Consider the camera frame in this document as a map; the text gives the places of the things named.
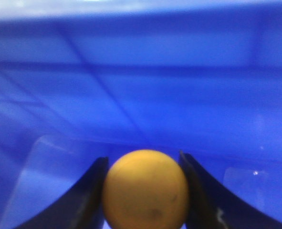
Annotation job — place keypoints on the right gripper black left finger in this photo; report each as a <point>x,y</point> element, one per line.
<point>79,207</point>

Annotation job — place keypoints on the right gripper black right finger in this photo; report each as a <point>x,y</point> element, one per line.
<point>213,206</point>

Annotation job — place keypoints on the yellow push button raised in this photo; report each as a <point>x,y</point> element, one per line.
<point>145,189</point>

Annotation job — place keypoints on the blue crate left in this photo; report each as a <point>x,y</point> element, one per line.
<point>80,79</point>

